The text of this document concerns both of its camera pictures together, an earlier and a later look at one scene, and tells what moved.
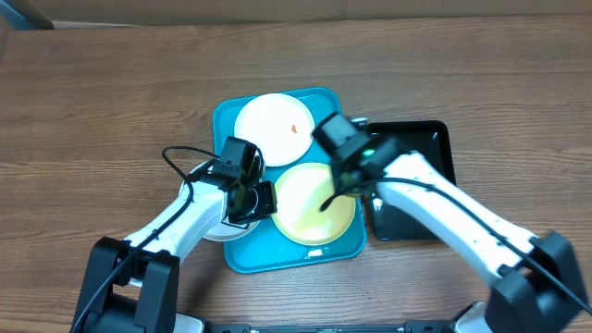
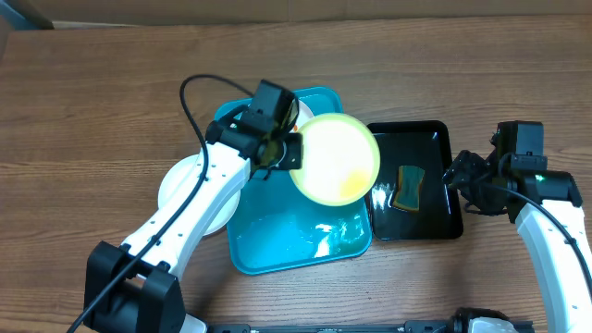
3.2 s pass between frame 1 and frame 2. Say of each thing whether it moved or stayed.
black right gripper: moved
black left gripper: moved
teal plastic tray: stayed
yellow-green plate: moved
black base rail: stayed
